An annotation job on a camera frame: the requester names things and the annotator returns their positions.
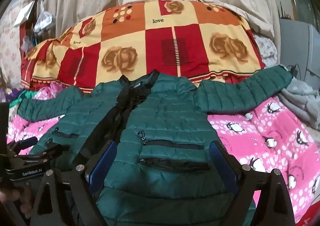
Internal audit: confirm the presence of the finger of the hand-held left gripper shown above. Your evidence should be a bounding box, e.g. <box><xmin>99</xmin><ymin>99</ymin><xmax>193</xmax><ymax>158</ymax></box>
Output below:
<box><xmin>15</xmin><ymin>144</ymin><xmax>63</xmax><ymax>164</ymax></box>
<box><xmin>7</xmin><ymin>137</ymin><xmax>38</xmax><ymax>152</ymax></box>

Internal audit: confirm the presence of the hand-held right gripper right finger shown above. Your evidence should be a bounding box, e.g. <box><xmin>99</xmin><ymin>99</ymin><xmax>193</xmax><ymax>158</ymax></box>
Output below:
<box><xmin>209</xmin><ymin>140</ymin><xmax>295</xmax><ymax>226</ymax></box>

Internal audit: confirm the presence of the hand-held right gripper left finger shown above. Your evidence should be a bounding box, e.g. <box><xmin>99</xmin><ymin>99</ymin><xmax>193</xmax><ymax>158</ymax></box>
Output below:
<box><xmin>30</xmin><ymin>140</ymin><xmax>118</xmax><ymax>226</ymax></box>

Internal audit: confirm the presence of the green puffer jacket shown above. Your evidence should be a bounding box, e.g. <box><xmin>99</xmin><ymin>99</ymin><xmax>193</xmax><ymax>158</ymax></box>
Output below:
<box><xmin>17</xmin><ymin>65</ymin><xmax>294</xmax><ymax>226</ymax></box>

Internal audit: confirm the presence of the person's left hand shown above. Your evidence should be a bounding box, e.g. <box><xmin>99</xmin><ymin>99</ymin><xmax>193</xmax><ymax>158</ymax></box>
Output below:
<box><xmin>0</xmin><ymin>189</ymin><xmax>33</xmax><ymax>216</ymax></box>

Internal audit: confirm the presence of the bright green cloth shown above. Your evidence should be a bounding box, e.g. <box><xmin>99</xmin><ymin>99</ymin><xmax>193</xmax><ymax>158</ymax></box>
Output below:
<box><xmin>10</xmin><ymin>90</ymin><xmax>38</xmax><ymax>107</ymax></box>

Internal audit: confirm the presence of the purple cloth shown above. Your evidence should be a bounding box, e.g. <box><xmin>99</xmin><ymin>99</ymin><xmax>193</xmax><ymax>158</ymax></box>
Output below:
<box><xmin>0</xmin><ymin>86</ymin><xmax>16</xmax><ymax>104</ymax></box>

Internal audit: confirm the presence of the pink penguin-print blanket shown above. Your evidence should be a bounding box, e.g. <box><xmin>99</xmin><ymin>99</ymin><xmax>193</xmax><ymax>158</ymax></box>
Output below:
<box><xmin>6</xmin><ymin>82</ymin><xmax>320</xmax><ymax>224</ymax></box>

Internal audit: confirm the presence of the pink floral curtain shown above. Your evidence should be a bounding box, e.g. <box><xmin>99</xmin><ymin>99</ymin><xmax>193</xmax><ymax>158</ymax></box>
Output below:
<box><xmin>0</xmin><ymin>0</ymin><xmax>35</xmax><ymax>88</ymax></box>

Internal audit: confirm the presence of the grey cloth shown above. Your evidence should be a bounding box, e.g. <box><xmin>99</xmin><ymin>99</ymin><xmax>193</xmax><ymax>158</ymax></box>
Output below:
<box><xmin>277</xmin><ymin>76</ymin><xmax>320</xmax><ymax>129</ymax></box>

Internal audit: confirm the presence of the pale floral cloth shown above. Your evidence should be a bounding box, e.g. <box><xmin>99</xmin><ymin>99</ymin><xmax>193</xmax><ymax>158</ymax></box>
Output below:
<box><xmin>252</xmin><ymin>32</ymin><xmax>278</xmax><ymax>67</ymax></box>

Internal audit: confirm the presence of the clear plastic bag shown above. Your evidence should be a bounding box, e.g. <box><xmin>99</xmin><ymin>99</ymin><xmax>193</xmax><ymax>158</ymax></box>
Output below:
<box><xmin>34</xmin><ymin>11</ymin><xmax>53</xmax><ymax>33</ymax></box>

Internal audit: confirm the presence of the red yellow rose-print blanket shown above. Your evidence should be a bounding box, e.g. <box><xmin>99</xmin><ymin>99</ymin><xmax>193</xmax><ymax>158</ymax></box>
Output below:
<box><xmin>20</xmin><ymin>0</ymin><xmax>267</xmax><ymax>92</ymax></box>

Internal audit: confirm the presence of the white hanging bag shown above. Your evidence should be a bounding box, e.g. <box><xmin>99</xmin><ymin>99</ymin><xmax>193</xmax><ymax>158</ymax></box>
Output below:
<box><xmin>14</xmin><ymin>0</ymin><xmax>36</xmax><ymax>27</ymax></box>

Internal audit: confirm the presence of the white appliance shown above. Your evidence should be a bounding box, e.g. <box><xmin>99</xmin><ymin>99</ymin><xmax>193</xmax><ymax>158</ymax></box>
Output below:
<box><xmin>279</xmin><ymin>17</ymin><xmax>320</xmax><ymax>84</ymax></box>

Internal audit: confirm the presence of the black cable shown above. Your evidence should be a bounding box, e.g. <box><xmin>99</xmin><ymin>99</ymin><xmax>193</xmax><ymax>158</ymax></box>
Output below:
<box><xmin>287</xmin><ymin>64</ymin><xmax>302</xmax><ymax>77</ymax></box>

